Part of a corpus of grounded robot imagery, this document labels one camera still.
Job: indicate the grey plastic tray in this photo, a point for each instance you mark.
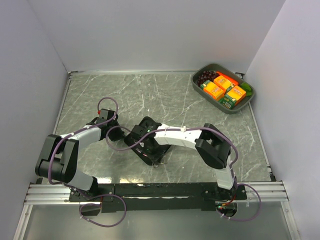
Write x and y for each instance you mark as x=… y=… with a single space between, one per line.
x=217 y=67

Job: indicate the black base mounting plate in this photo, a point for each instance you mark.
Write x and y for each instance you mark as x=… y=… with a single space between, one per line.
x=160 y=196

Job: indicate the black zippered tool case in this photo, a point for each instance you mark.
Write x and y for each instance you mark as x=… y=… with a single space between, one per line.
x=148 y=160

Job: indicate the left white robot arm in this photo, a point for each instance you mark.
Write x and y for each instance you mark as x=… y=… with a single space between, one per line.
x=58 y=158

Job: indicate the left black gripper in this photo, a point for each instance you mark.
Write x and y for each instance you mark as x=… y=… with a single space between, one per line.
x=118 y=135

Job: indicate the dark red grapes bunch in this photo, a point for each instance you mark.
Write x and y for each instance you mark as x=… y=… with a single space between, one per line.
x=207 y=76

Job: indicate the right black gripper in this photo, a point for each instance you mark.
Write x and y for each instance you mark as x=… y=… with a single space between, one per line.
x=155 y=157

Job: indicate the green leaf vegetable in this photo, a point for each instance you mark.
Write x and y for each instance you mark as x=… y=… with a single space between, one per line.
x=247 y=88

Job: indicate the orange carrot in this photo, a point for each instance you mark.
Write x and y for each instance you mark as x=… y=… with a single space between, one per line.
x=236 y=83

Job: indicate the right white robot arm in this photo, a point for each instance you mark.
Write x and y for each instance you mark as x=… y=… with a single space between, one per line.
x=213 y=147

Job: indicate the orange juice carton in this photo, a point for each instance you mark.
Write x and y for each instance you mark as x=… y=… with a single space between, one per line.
x=233 y=97
x=223 y=83
x=213 y=90

